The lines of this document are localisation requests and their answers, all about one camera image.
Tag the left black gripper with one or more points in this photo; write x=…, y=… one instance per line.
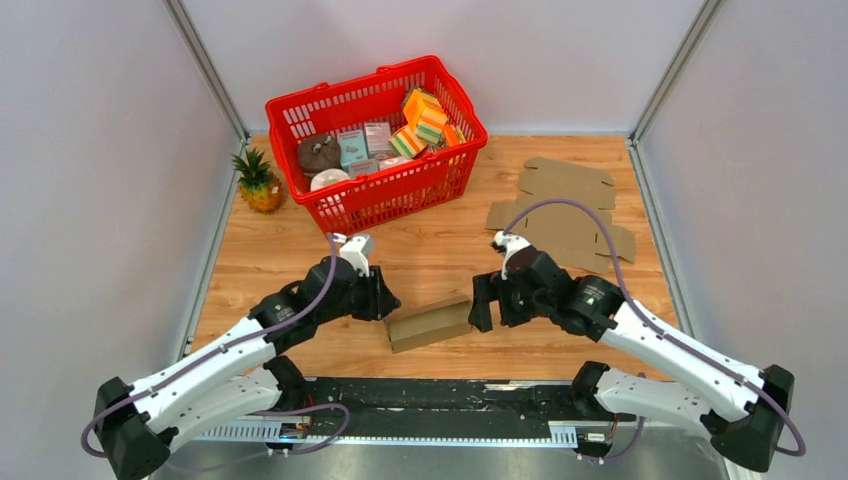
x=380, y=301

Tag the brown cardboard box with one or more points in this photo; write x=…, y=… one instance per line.
x=433, y=323

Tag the striped sponge lower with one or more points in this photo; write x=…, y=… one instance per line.
x=404, y=142

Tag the white round tin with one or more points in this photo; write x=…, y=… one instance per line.
x=328, y=178

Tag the grey small box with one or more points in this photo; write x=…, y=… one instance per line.
x=377, y=139

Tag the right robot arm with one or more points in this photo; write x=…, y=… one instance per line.
x=739, y=408

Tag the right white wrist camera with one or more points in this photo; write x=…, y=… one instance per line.
x=508, y=244

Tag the orange sponge right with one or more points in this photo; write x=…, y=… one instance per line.
x=452, y=136

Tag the teal small box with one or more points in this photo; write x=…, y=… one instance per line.
x=353, y=148

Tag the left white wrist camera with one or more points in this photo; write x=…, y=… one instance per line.
x=355, y=249

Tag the small pineapple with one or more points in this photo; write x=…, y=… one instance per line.
x=258, y=186

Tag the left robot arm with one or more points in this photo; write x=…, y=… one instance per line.
x=140, y=424

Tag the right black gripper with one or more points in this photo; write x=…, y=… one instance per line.
x=490, y=287

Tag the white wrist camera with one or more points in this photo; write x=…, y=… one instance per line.
x=355, y=249
x=508, y=244

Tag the brown round item in basket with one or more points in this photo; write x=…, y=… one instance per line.
x=318, y=153

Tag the red plastic shopping basket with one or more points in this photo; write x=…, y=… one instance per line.
x=332, y=108

